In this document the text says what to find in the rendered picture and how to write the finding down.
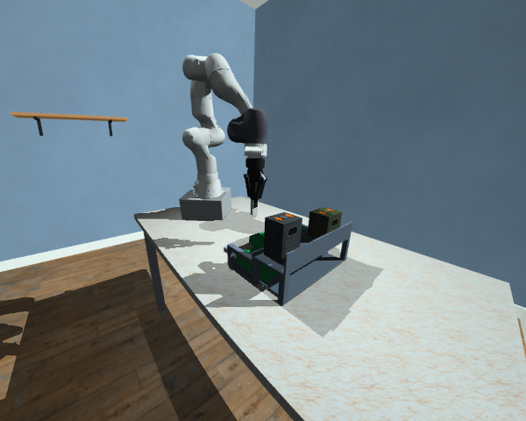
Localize grey metal shelf rack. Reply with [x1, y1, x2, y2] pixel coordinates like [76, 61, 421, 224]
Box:
[224, 222, 352, 306]

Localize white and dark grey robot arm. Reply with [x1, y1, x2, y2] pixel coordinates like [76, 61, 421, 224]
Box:
[182, 54, 268, 199]

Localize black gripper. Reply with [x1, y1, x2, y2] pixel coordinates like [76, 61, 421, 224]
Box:
[244, 158, 267, 215]

